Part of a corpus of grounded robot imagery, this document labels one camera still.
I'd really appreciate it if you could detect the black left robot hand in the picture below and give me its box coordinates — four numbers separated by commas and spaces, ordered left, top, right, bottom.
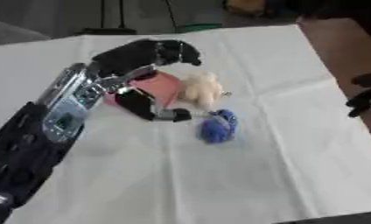
86, 38, 204, 123

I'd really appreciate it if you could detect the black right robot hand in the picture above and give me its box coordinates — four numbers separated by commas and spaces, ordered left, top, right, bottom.
345, 73, 371, 118

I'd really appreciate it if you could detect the black tripod base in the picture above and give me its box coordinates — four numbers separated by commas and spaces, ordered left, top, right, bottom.
72, 0, 140, 37

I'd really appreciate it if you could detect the cream soft toy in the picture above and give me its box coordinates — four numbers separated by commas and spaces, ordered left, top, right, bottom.
174, 71, 234, 111

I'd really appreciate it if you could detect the blue soft toy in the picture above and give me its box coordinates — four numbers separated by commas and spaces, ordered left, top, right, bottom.
196, 108, 241, 144

